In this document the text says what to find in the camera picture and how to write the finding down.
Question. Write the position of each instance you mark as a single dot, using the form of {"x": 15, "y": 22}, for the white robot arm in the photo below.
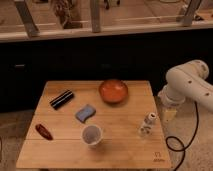
{"x": 184, "y": 81}

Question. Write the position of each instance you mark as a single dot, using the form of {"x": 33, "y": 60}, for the orange bowl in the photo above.
{"x": 113, "y": 91}

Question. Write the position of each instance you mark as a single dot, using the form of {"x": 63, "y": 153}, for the blue sponge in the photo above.
{"x": 83, "y": 114}

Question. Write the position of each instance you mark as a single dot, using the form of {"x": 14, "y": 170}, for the black striped case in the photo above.
{"x": 62, "y": 99}

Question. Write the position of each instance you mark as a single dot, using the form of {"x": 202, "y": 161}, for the wooden table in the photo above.
{"x": 72, "y": 128}

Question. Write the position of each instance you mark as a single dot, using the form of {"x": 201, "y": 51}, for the dark red chili pepper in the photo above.
{"x": 43, "y": 132}

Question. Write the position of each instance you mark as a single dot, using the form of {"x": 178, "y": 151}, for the white window frame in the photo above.
{"x": 28, "y": 20}

